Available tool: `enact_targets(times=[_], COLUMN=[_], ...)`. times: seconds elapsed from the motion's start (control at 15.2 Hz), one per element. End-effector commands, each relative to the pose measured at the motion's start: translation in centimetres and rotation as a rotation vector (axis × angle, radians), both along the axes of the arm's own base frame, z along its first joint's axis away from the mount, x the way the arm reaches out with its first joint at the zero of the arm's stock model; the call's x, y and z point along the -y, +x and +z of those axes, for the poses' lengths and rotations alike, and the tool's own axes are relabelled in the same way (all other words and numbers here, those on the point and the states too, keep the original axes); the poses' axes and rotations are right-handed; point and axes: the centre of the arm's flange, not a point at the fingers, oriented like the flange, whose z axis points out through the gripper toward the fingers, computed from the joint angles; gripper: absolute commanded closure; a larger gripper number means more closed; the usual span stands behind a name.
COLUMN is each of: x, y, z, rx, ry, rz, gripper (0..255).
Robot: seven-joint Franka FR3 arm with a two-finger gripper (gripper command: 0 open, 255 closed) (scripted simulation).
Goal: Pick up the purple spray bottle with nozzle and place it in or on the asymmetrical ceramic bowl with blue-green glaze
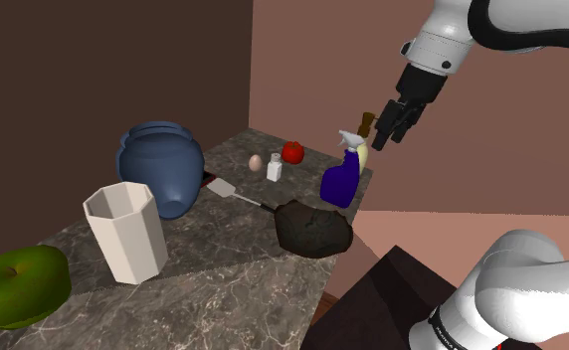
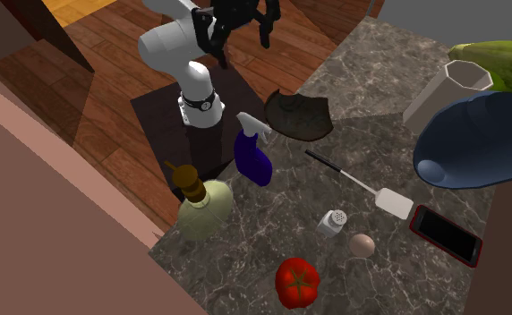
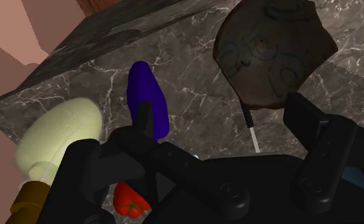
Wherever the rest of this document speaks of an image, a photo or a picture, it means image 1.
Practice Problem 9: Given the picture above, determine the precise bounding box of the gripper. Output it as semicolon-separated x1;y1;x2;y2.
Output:
371;63;449;152

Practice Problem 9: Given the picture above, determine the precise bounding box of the yellow bottle with brown cork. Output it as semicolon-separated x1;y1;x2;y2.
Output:
355;111;377;177

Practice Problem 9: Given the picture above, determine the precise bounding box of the blue spray bottle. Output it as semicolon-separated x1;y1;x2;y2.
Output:
319;129;367;210

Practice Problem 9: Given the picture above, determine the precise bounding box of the red tomato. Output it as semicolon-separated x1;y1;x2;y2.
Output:
281;140;306;165

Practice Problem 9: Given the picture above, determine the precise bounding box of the white salt shaker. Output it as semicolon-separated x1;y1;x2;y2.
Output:
266;152;284;183

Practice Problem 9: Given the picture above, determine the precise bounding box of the silver spatula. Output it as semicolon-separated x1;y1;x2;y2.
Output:
206;177;277;213

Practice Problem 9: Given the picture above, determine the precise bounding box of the blue round vase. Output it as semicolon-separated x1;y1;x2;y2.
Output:
115;120;206;221

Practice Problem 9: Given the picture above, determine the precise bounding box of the white octagonal cup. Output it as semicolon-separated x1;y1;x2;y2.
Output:
82;181;170;285

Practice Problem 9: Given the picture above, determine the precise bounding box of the green apple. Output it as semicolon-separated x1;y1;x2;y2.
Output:
0;244;73;331

